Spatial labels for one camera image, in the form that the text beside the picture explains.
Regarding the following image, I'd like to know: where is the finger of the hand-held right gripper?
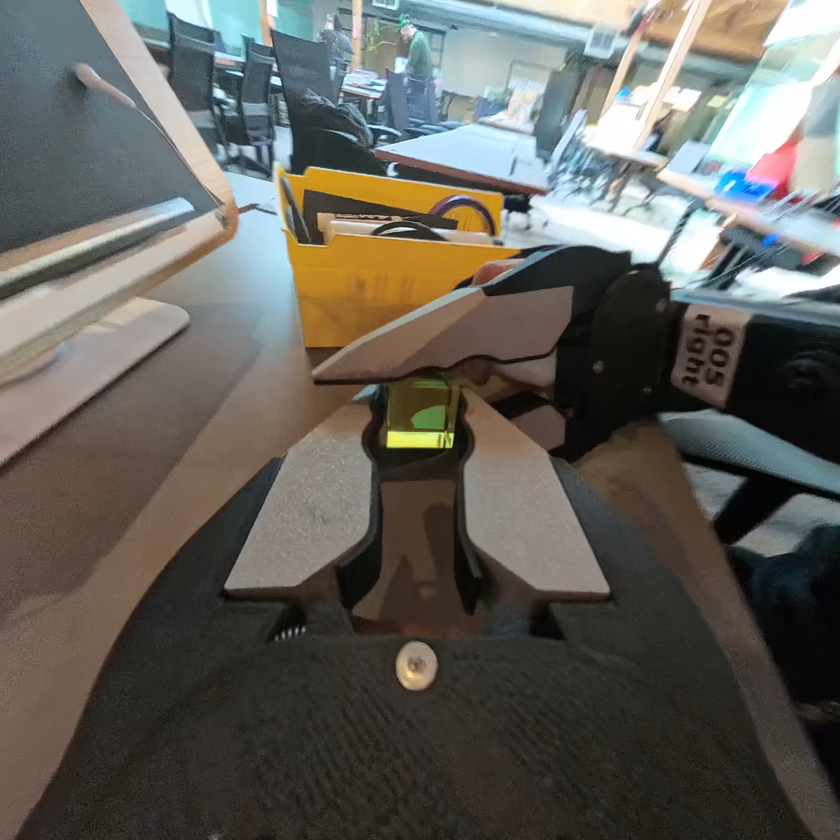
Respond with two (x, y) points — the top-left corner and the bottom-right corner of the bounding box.
(311, 285), (576, 386)
(484, 356), (568, 455)

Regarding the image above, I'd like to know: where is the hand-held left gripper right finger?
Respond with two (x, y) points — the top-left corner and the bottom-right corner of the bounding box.
(456, 390), (611, 614)

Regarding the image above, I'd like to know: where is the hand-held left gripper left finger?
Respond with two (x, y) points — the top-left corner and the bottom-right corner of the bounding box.
(224, 394), (383, 608)

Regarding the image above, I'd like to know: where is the yellow green glass cube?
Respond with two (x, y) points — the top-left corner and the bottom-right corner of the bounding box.
(382, 373), (462, 452)

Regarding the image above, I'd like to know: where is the yellow plastic bin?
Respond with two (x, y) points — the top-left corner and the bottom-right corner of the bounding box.
(274, 164), (527, 350)

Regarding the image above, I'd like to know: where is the purple tape roll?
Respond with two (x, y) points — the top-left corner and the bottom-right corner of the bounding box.
(432, 194), (497, 235)

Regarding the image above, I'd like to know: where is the white peg handle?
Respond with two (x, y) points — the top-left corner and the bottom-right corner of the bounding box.
(317, 212), (494, 248)

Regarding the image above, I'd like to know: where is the person's right hand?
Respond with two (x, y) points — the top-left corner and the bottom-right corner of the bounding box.
(472, 258), (526, 287)

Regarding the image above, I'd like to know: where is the black chair armrest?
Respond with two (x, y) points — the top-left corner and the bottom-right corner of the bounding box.
(661, 412), (840, 547)

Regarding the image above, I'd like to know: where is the grey long table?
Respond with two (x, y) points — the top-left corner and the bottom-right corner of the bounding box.
(373, 120), (550, 196)

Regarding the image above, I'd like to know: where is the black office chair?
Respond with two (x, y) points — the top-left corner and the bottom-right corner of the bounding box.
(269, 28), (389, 176)
(241, 35), (278, 173)
(166, 12), (219, 153)

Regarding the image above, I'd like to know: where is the black wooden book stand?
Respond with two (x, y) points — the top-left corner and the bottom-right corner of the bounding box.
(0, 0), (240, 468)

